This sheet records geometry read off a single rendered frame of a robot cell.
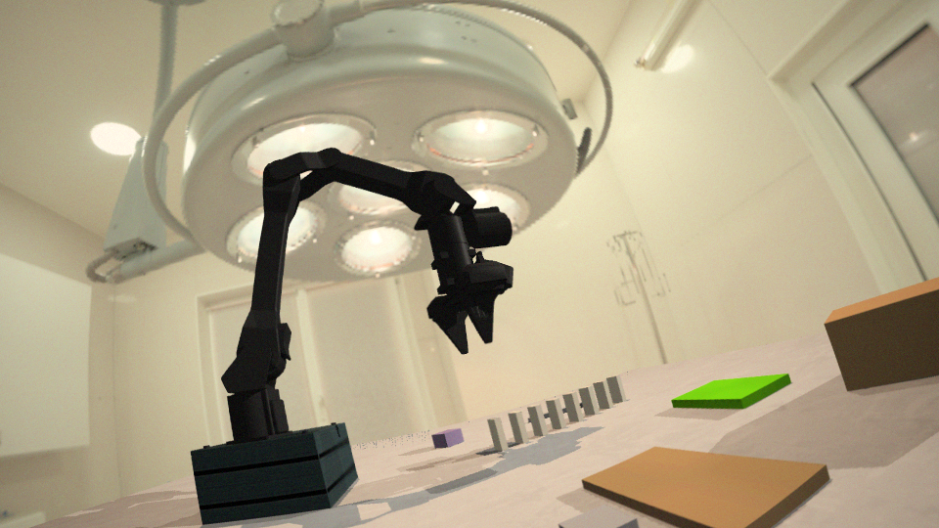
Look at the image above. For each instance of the purple rectangular block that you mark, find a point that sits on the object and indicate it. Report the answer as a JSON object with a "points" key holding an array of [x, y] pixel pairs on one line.
{"points": [[447, 438]]}

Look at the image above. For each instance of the green flat block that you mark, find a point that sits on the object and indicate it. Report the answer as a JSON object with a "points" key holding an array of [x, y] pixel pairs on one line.
{"points": [[737, 393]]}

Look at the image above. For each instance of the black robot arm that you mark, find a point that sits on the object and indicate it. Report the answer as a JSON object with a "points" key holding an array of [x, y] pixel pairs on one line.
{"points": [[256, 411]]}

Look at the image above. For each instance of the tan flat board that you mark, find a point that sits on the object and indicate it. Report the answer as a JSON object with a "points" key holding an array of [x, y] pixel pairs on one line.
{"points": [[689, 489]]}

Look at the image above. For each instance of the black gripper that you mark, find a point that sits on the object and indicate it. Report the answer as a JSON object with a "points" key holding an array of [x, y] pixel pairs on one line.
{"points": [[471, 290]]}

